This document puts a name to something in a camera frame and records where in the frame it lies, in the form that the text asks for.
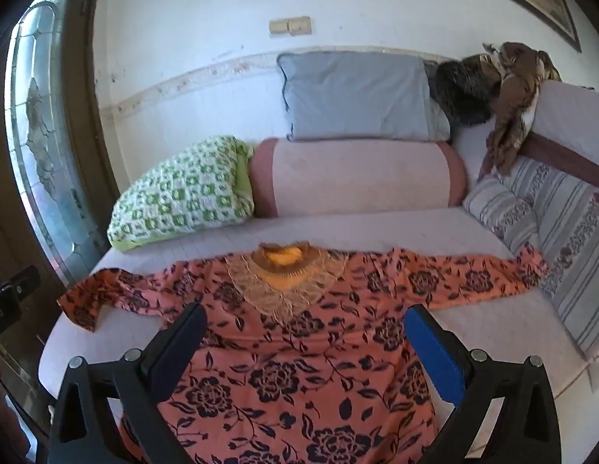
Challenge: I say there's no beige wall switch plate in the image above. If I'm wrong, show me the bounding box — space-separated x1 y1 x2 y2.
269 16 312 38

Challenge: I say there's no orange floral blouse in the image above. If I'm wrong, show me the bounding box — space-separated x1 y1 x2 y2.
58 241 546 464

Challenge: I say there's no person's left hand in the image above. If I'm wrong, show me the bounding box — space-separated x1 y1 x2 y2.
0 362 30 452

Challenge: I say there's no green patterned pillow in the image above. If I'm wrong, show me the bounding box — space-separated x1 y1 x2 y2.
107 135 256 252

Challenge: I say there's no dark furry cushion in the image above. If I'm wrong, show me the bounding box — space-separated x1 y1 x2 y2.
435 55 504 129

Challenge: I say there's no brown scarf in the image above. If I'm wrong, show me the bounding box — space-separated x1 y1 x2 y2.
478 41 563 177

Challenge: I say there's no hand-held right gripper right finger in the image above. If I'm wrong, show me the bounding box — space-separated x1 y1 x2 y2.
403 304 568 464

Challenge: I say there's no stained glass door window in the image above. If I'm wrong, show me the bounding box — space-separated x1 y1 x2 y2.
7 0 104 286

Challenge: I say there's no bed with pink quilted sheet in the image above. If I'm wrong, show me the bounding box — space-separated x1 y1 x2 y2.
38 126 599 464

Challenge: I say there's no pink bolster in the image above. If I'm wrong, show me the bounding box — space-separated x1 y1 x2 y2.
248 138 469 218

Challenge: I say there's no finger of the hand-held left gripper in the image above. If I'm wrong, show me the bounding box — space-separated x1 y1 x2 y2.
3 266 42 301

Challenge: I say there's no grey-blue pillow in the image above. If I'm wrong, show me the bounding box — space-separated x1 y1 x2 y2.
276 51 452 142

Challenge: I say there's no large striped floral pillow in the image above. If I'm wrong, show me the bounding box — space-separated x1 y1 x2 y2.
497 155 599 363

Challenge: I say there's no small striped floral pillow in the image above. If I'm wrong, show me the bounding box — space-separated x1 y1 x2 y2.
462 174 542 252

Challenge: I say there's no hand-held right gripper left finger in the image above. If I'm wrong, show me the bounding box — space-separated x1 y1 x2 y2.
48 302 208 464

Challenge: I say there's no dark wooden door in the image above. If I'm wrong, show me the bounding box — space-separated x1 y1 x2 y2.
0 0 123 464

